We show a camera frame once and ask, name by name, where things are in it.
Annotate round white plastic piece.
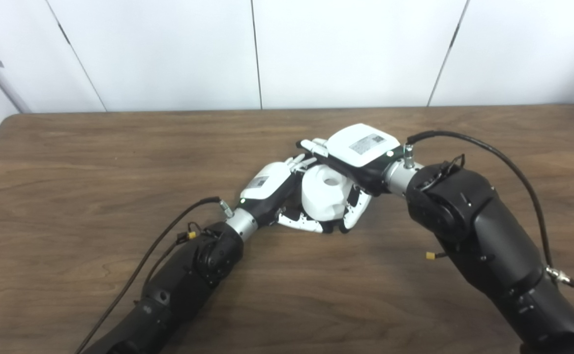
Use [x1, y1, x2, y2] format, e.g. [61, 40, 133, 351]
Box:
[301, 164, 359, 221]

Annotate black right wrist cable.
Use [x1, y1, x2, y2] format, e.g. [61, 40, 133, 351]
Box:
[404, 130, 574, 288]

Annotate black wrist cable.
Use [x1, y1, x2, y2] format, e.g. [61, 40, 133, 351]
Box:
[404, 130, 574, 288]
[74, 197, 234, 354]

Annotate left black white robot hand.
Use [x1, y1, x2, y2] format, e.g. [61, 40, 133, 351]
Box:
[238, 153, 336, 234]

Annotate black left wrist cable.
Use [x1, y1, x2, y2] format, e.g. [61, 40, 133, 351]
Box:
[74, 197, 234, 354]

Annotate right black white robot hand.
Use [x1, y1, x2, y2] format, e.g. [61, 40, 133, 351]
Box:
[296, 123, 401, 233]

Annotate left arm yellow connector wire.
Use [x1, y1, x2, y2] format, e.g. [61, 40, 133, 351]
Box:
[142, 222, 204, 295]

